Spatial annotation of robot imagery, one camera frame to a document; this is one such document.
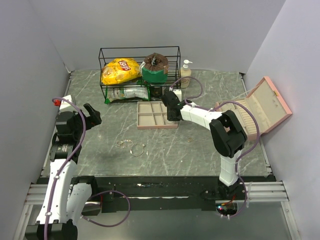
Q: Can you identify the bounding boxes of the pink jewelry tray insert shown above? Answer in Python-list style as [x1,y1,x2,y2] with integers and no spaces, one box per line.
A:
[136,101,178,130]

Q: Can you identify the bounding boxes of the silver hoop bracelet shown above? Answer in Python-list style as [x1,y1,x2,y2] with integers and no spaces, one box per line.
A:
[129,143,147,158]

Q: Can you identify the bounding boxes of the pink jewelry box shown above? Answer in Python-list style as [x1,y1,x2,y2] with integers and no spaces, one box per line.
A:
[218,76,292,141]

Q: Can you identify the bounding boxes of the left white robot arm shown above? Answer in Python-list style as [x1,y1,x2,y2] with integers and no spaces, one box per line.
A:
[24,99,102,240]

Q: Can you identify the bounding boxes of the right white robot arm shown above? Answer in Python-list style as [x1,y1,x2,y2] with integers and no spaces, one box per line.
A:
[161,91,248,200]

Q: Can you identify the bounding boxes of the dark tin can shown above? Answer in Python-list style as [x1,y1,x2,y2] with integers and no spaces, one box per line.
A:
[149,85,167,99]

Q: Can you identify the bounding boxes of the white green snack bag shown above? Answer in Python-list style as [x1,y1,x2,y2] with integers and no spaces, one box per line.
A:
[104,87,150,104]

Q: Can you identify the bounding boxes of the brown green wrapped package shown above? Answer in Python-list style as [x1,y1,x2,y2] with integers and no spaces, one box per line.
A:
[139,52,169,84]

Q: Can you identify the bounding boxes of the yellow Lays chips bag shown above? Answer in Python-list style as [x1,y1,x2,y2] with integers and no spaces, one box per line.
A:
[101,58,141,86]

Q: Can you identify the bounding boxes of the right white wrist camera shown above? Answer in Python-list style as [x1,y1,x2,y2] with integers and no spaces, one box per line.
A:
[169,87,182,102]

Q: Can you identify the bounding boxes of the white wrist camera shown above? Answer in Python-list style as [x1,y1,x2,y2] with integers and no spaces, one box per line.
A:
[51,94,76,114]
[169,87,182,102]

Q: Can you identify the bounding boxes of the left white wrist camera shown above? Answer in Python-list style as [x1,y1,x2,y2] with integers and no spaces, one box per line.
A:
[51,94,76,114]

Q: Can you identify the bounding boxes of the tangled chain necklace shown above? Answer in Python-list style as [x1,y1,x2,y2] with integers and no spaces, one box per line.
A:
[115,139,134,149]

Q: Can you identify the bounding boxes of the black wire shelf rack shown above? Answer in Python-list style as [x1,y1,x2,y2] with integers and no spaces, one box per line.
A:
[98,46,181,103]

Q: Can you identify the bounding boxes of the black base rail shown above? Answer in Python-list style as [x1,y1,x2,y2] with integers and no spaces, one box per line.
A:
[71,176,245,213]

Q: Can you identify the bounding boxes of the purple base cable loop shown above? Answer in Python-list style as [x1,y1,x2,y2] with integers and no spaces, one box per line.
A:
[79,190,131,228]

